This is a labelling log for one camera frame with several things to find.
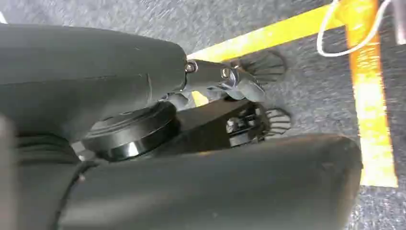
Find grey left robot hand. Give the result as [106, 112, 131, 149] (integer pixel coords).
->
[0, 23, 363, 230]

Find yellow floor tape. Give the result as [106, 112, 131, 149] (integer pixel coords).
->
[187, 0, 399, 188]

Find white floor cable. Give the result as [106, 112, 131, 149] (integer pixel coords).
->
[316, 0, 393, 58]

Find grey upright post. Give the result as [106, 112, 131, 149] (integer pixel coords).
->
[393, 0, 406, 45]

